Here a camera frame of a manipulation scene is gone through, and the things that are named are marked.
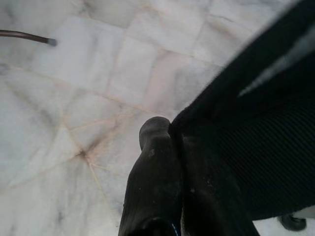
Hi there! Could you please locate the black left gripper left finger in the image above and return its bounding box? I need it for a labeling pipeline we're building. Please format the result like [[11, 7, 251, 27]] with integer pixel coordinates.
[[117, 117, 185, 236]]

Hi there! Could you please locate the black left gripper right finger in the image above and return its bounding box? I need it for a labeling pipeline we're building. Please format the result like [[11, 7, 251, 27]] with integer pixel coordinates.
[[179, 135, 259, 236]]

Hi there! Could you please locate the black ribbed garment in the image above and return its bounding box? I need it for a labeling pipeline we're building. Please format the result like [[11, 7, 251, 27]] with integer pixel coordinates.
[[169, 0, 315, 221]]

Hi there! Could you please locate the marble folding table red edge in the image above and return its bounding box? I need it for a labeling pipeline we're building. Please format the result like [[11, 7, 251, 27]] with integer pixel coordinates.
[[0, 29, 58, 47]]

